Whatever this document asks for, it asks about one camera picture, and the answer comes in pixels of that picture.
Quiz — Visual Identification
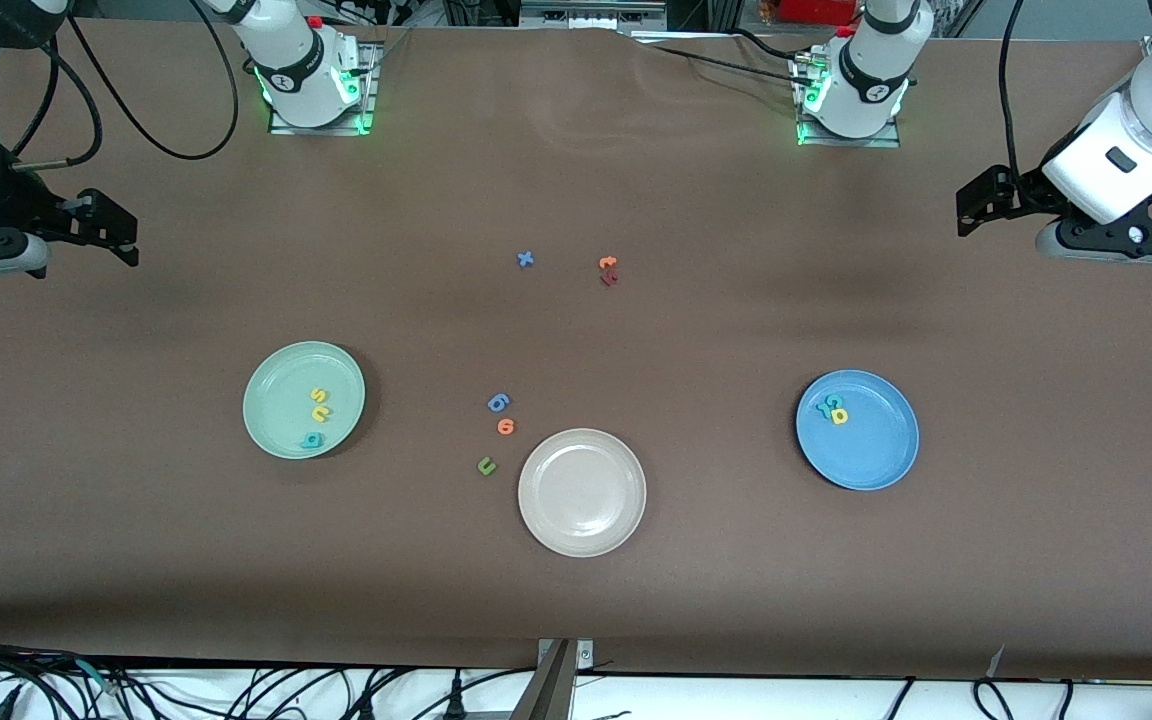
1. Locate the thin black cable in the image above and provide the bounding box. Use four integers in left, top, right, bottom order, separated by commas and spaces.
626, 28, 807, 86

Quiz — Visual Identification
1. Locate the blue plate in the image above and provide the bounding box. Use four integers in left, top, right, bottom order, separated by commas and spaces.
795, 369, 921, 492

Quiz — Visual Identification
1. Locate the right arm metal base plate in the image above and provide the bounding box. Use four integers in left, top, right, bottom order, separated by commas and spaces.
268, 40, 379, 136

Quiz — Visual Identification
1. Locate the red box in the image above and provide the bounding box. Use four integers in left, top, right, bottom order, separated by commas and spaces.
779, 0, 862, 23

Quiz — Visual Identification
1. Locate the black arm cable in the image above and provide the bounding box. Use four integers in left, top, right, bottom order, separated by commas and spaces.
998, 0, 1029, 176
66, 0, 240, 161

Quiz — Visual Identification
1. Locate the silver metal bracket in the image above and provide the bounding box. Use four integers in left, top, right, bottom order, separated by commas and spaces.
536, 638, 595, 673

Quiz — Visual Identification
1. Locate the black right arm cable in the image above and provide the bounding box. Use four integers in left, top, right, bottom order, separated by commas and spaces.
66, 0, 240, 161

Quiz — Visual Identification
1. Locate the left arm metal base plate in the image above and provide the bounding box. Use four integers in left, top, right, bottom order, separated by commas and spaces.
794, 50, 902, 149

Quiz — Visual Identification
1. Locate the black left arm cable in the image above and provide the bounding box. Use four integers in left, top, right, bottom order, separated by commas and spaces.
998, 0, 1029, 176

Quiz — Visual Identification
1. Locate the pale green plate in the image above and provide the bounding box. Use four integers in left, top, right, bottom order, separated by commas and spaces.
242, 341, 367, 461

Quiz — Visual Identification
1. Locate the dark metal beam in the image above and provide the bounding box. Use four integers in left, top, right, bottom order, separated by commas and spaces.
509, 640, 577, 720

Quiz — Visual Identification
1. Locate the brown table cover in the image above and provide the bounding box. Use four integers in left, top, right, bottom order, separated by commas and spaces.
0, 25, 1152, 683

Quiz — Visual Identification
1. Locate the grey equipment housing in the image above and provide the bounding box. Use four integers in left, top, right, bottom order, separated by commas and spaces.
519, 0, 669, 31

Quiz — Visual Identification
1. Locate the beige plate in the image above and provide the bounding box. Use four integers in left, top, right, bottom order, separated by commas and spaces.
517, 428, 648, 558

